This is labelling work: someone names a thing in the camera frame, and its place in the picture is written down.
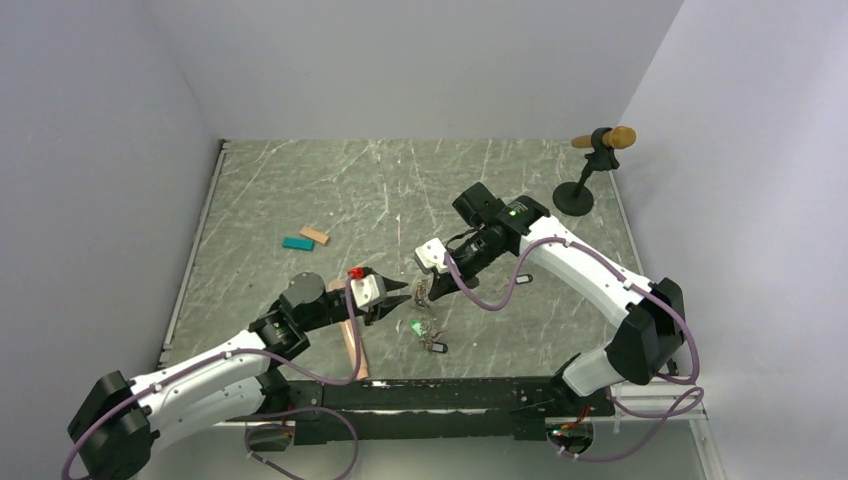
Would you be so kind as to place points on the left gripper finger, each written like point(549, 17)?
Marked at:
point(383, 308)
point(377, 284)

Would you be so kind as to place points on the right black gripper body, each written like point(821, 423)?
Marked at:
point(473, 255)

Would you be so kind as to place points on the metal disc with keyrings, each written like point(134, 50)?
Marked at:
point(426, 315)

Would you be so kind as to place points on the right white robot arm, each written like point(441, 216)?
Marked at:
point(648, 317)

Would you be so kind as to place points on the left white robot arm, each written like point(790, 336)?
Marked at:
point(123, 421)

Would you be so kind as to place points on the tan wooden block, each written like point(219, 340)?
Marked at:
point(315, 235)

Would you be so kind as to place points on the teal block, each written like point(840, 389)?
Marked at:
point(299, 244)

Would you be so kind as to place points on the black base beam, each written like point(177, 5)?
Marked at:
point(523, 408)

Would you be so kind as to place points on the black microphone stand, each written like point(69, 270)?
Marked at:
point(575, 198)

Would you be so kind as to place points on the gold microphone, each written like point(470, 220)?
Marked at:
point(620, 137)

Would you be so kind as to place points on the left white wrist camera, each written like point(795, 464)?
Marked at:
point(362, 299)

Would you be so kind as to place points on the aluminium frame rail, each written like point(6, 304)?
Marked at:
point(166, 348)

